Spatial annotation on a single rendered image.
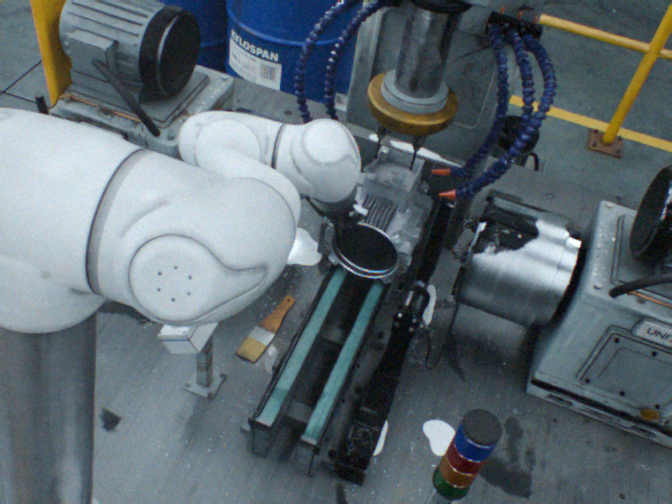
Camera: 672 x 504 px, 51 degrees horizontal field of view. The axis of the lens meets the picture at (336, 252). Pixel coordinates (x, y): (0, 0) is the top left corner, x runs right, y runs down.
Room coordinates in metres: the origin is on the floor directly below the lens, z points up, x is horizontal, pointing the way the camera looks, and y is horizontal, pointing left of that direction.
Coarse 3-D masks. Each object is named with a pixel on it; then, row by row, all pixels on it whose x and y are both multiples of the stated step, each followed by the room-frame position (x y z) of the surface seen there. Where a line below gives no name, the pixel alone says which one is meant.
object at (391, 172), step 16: (384, 160) 1.23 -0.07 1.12; (400, 160) 1.23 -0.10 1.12; (416, 160) 1.22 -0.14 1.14; (368, 176) 1.14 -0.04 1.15; (384, 176) 1.18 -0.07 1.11; (400, 176) 1.18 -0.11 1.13; (416, 176) 1.17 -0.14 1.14; (368, 192) 1.13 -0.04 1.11; (384, 192) 1.12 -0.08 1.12; (400, 192) 1.11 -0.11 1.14; (400, 208) 1.11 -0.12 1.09
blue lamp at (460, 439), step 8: (456, 432) 0.55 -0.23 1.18; (456, 440) 0.54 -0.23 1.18; (464, 440) 0.53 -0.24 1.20; (456, 448) 0.53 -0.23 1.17; (464, 448) 0.53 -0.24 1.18; (472, 448) 0.52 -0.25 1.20; (480, 448) 0.52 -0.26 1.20; (488, 448) 0.52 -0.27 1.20; (464, 456) 0.52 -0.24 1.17; (472, 456) 0.52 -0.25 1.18; (480, 456) 0.52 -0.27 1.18; (488, 456) 0.53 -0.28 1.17
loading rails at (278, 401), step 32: (320, 288) 0.99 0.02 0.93; (384, 288) 1.03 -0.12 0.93; (320, 320) 0.91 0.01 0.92; (288, 352) 0.81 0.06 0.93; (352, 352) 0.85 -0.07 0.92; (288, 384) 0.74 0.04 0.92; (352, 384) 0.83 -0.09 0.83; (256, 416) 0.66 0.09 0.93; (288, 416) 0.72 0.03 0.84; (320, 416) 0.69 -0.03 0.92; (256, 448) 0.65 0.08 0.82; (320, 448) 0.62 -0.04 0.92
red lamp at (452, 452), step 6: (450, 444) 0.55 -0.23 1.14; (450, 450) 0.54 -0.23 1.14; (456, 450) 0.53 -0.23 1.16; (450, 456) 0.54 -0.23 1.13; (456, 456) 0.53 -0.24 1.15; (462, 456) 0.52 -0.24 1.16; (450, 462) 0.53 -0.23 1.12; (456, 462) 0.53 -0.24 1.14; (462, 462) 0.52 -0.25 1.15; (468, 462) 0.52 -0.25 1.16; (474, 462) 0.52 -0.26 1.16; (480, 462) 0.52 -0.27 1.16; (456, 468) 0.52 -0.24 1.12; (462, 468) 0.52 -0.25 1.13; (468, 468) 0.52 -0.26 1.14; (474, 468) 0.52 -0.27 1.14; (480, 468) 0.53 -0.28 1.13; (468, 474) 0.52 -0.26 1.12
